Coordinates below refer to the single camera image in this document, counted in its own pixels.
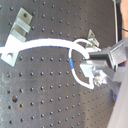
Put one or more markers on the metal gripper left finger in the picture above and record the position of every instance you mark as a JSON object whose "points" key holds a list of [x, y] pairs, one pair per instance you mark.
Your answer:
{"points": [[94, 71]]}

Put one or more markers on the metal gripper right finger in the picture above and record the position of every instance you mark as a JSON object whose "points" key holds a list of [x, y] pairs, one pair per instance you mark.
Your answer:
{"points": [[104, 54]]}

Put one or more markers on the black perforated breadboard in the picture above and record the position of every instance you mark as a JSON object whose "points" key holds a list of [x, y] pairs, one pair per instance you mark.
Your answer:
{"points": [[39, 91]]}

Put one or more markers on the small metal clip bracket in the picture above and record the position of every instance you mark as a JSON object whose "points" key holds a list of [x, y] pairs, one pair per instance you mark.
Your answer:
{"points": [[92, 38]]}

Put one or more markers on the metal cable clip bracket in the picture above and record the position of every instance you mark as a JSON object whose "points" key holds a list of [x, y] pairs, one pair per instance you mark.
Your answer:
{"points": [[17, 35]]}

